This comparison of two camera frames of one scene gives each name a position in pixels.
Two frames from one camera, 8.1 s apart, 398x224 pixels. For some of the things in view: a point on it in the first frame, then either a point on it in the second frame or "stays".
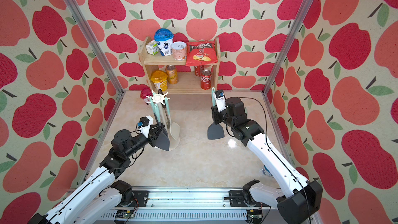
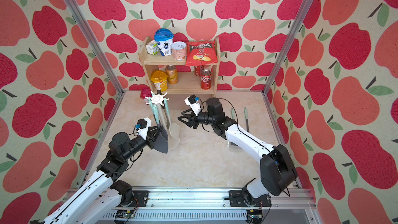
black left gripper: x=153 y=136 stays
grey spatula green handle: x=163 y=143 stays
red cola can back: x=198 y=70 stays
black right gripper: x=216 y=114 → x=193 y=121
